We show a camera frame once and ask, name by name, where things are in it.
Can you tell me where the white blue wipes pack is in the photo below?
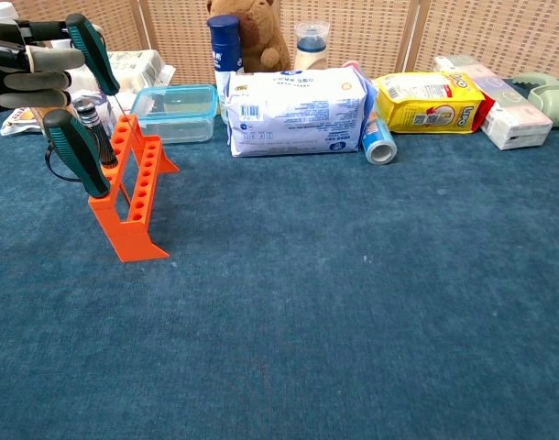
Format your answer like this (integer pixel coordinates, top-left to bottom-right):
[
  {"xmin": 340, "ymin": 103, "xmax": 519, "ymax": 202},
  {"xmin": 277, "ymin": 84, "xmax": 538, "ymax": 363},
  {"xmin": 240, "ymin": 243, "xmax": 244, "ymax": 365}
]
[{"xmin": 226, "ymin": 66, "xmax": 379, "ymax": 159}]

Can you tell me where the yellow Lipo snack bag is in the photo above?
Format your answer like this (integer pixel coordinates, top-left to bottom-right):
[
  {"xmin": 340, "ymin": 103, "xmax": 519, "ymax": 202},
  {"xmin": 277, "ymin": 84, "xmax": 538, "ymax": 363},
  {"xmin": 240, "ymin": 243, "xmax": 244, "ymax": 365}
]
[{"xmin": 373, "ymin": 71, "xmax": 487, "ymax": 135}]

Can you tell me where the blue table cloth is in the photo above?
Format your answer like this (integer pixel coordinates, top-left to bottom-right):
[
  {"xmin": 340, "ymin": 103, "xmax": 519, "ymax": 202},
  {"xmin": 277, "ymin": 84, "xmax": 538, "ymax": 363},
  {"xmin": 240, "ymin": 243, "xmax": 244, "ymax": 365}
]
[{"xmin": 0, "ymin": 77, "xmax": 559, "ymax": 440}]

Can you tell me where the orange plastic tool rack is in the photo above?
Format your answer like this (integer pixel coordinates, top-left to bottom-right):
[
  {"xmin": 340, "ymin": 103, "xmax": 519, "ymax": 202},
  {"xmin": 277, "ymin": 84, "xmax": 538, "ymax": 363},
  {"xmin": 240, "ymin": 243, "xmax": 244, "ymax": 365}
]
[{"xmin": 87, "ymin": 113, "xmax": 180, "ymax": 263}]

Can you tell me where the black metal precision screwdriver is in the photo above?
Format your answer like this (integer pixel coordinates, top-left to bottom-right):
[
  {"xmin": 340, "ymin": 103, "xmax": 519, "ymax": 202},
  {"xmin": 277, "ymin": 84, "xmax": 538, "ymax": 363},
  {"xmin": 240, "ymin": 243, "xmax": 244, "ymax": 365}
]
[{"xmin": 75, "ymin": 103, "xmax": 119, "ymax": 169}]

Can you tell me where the plastic wrap roll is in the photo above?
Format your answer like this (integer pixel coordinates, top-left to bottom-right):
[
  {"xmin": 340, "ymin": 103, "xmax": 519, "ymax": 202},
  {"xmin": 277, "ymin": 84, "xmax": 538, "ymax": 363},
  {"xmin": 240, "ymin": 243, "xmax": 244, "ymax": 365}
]
[{"xmin": 343, "ymin": 59, "xmax": 399, "ymax": 166}]

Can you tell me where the white pink plastic bag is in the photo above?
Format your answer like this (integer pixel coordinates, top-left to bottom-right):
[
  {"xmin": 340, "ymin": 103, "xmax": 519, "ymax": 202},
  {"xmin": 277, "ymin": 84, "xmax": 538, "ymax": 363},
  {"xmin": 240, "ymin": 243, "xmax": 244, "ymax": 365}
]
[{"xmin": 0, "ymin": 91, "xmax": 138, "ymax": 137}]

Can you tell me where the pale green lint roller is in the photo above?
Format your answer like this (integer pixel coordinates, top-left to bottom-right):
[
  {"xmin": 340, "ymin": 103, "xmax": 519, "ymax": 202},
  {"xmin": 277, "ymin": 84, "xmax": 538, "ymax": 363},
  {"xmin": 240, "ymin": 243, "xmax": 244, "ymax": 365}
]
[{"xmin": 511, "ymin": 71, "xmax": 559, "ymax": 128}]

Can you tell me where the white wrapped paper pack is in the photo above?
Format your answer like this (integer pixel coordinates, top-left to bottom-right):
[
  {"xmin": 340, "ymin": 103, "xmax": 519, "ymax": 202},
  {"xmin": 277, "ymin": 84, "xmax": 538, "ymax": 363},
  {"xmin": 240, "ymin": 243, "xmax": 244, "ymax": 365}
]
[{"xmin": 91, "ymin": 49, "xmax": 176, "ymax": 95}]

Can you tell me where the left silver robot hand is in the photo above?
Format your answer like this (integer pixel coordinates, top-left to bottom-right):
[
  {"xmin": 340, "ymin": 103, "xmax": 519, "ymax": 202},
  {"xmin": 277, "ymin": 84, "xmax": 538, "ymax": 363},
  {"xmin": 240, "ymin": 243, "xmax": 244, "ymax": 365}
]
[{"xmin": 0, "ymin": 17, "xmax": 106, "ymax": 116}]

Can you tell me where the large green black screwdriver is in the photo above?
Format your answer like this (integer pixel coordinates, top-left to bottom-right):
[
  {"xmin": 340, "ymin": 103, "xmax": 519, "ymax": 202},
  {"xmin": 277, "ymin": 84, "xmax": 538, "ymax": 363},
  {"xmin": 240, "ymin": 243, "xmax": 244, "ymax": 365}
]
[{"xmin": 43, "ymin": 108, "xmax": 112, "ymax": 199}]

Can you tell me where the clear container blue lid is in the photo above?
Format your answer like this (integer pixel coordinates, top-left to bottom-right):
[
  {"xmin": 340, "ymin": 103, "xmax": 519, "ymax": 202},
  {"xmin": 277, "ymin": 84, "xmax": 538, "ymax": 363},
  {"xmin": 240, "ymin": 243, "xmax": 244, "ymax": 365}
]
[{"xmin": 131, "ymin": 83, "xmax": 219, "ymax": 146}]

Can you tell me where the woven wooden folding screen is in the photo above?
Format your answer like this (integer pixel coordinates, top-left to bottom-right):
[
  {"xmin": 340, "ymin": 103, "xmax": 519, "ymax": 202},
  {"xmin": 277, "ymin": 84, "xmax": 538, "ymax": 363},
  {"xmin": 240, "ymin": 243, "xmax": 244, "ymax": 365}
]
[{"xmin": 0, "ymin": 0, "xmax": 559, "ymax": 86}]

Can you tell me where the green tea bottle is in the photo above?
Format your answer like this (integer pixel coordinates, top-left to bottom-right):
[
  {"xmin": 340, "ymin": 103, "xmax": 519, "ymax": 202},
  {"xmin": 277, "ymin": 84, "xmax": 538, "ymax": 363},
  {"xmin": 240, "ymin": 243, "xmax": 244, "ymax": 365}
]
[{"xmin": 0, "ymin": 1, "xmax": 51, "ymax": 134}]

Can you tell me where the blue white spray can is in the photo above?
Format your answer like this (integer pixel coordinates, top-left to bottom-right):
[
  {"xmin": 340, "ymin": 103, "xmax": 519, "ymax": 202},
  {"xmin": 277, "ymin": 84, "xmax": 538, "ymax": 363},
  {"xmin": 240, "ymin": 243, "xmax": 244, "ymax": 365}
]
[{"xmin": 207, "ymin": 14, "xmax": 245, "ymax": 116}]

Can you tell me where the brown capybara plush toy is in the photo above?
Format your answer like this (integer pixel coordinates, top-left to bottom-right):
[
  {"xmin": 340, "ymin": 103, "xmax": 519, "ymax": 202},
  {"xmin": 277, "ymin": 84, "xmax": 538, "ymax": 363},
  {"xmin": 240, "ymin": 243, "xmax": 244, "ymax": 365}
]
[{"xmin": 205, "ymin": 0, "xmax": 292, "ymax": 73}]

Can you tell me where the small green screwdriver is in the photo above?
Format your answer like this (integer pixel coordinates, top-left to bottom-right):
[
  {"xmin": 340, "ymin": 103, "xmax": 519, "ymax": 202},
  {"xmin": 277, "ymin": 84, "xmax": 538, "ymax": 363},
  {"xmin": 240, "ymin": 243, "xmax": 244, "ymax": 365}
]
[{"xmin": 65, "ymin": 13, "xmax": 143, "ymax": 144}]

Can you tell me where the clear water bottle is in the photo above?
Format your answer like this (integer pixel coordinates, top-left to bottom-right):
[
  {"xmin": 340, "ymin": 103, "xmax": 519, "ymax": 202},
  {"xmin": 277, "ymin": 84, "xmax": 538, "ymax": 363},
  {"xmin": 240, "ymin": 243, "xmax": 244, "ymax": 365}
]
[{"xmin": 49, "ymin": 38, "xmax": 118, "ymax": 138}]

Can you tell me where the cream bottle clear cap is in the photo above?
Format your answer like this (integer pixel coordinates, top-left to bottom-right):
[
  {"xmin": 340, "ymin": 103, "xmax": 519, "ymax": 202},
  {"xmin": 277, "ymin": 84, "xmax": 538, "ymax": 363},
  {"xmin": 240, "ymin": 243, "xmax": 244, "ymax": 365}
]
[{"xmin": 292, "ymin": 20, "xmax": 331, "ymax": 72}]

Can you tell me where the pastel tissue box pack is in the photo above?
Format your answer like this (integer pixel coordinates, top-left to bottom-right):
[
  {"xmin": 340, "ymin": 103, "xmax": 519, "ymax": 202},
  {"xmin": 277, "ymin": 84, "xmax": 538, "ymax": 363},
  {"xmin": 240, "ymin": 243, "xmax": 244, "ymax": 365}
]
[{"xmin": 433, "ymin": 54, "xmax": 554, "ymax": 151}]

